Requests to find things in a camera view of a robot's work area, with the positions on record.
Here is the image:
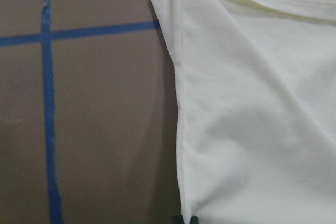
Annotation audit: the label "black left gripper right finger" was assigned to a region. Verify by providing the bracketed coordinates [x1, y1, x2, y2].
[189, 216, 199, 224]

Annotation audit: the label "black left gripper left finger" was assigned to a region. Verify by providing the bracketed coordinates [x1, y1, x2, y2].
[171, 215, 183, 224]

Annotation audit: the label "cream long sleeve cat shirt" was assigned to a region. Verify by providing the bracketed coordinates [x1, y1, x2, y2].
[151, 0, 335, 223]

